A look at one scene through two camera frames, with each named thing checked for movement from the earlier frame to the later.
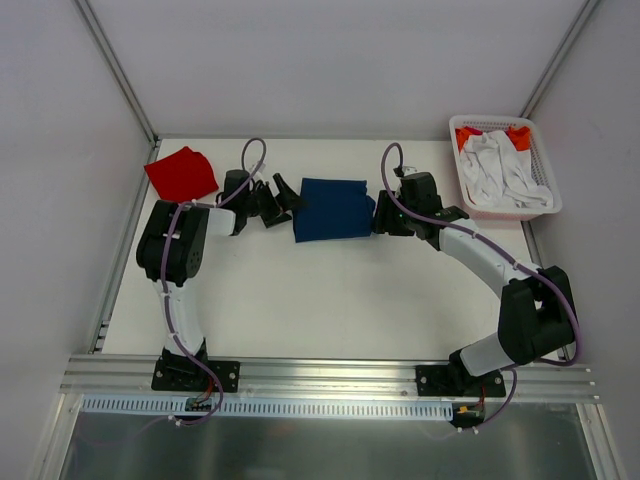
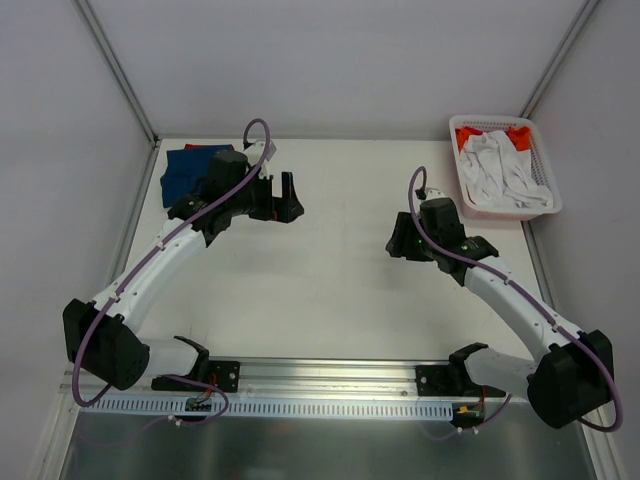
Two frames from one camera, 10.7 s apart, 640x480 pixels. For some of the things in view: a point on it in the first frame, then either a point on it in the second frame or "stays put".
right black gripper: (388, 218) -> (406, 245)
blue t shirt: (337, 209) -> (184, 169)
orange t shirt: (521, 136) stays put
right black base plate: (448, 381) stays put
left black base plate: (188, 375) stays put
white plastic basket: (504, 170) stays put
